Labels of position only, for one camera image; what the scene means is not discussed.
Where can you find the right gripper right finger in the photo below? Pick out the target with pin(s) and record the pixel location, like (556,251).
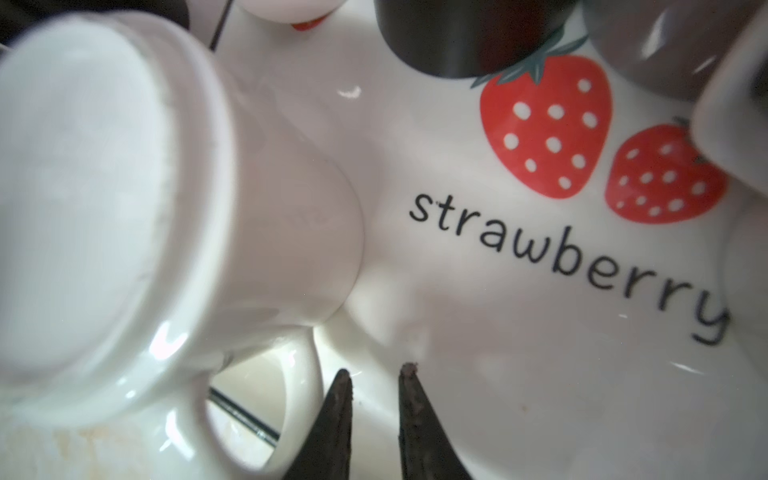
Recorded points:
(425,450)

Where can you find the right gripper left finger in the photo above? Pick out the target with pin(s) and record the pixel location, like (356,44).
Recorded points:
(326,452)

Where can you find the tall grey mug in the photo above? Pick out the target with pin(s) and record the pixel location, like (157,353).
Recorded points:
(468,38)

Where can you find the small white mug back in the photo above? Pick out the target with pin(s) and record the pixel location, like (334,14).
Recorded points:
(289,11)

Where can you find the white round mug centre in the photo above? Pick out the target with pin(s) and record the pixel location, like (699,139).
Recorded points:
(730,129)

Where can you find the small grey mug right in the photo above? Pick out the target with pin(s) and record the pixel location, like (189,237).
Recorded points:
(670,48)

